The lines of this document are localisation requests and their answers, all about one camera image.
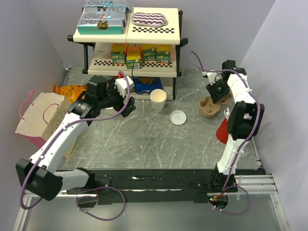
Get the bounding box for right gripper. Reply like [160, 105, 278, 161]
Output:
[206, 79, 230, 104]

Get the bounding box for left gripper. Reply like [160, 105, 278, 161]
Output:
[98, 77, 136, 117]

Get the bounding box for cardboard cup carrier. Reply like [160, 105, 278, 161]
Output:
[198, 93, 232, 117]

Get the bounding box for pink white paper bag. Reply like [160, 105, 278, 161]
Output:
[15, 90, 70, 148]

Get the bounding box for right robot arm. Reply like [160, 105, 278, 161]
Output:
[206, 60, 265, 192]

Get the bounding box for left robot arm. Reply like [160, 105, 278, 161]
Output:
[16, 76, 136, 201]

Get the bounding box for blue tortilla chip bag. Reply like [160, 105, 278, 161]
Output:
[134, 77, 163, 94]

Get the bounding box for red cup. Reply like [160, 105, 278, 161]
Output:
[216, 118, 228, 144]

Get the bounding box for stack of white lids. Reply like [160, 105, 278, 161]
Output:
[170, 110, 187, 126]

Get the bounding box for orange yellow juice carton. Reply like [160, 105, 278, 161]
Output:
[126, 46, 142, 69]

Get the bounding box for green juice carton left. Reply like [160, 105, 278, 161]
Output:
[111, 44, 127, 64]

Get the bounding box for green juice carton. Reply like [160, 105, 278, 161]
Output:
[111, 44, 127, 64]
[141, 44, 156, 62]
[156, 44, 171, 64]

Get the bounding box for green juice carton middle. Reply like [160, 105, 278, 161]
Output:
[141, 44, 156, 62]

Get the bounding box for orange chip bag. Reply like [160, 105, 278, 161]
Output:
[53, 84, 87, 103]

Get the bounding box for cream three-tier shelf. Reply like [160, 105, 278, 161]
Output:
[67, 7, 188, 101]

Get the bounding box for green juice carton right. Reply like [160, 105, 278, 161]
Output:
[156, 44, 171, 64]

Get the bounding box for teal box front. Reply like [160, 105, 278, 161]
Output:
[77, 19, 125, 35]

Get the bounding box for teal box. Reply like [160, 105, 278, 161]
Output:
[83, 6, 129, 13]
[85, 0, 132, 8]
[77, 19, 125, 35]
[80, 13, 127, 21]

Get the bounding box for wavy striped sleep mask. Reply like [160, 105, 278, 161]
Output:
[131, 12, 168, 28]

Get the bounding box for teal box back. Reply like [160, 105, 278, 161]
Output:
[85, 0, 132, 8]

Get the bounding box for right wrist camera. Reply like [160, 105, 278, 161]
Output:
[202, 71, 220, 85]

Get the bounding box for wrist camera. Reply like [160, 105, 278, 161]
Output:
[202, 71, 220, 85]
[115, 77, 134, 97]

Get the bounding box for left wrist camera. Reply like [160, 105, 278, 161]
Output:
[115, 77, 134, 97]

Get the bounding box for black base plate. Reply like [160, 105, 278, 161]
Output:
[66, 169, 239, 205]

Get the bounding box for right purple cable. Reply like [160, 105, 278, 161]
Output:
[189, 51, 262, 214]

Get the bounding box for purple cable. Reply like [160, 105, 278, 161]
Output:
[189, 51, 262, 214]
[19, 70, 132, 220]

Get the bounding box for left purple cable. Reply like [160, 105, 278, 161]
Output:
[19, 70, 132, 220]

